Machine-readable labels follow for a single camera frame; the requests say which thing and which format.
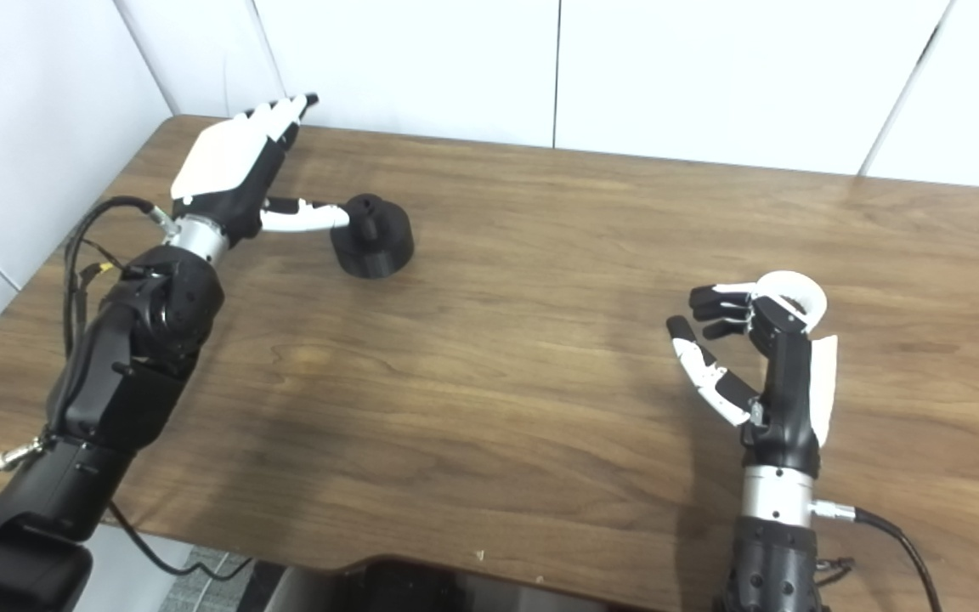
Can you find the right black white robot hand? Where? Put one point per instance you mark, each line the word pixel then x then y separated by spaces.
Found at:
pixel 787 391

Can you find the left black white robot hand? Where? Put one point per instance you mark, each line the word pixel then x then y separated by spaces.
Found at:
pixel 226 161

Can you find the round black plastic part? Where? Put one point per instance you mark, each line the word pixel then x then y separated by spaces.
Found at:
pixel 383 246

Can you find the black robot torso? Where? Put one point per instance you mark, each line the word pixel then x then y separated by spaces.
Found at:
pixel 421 591

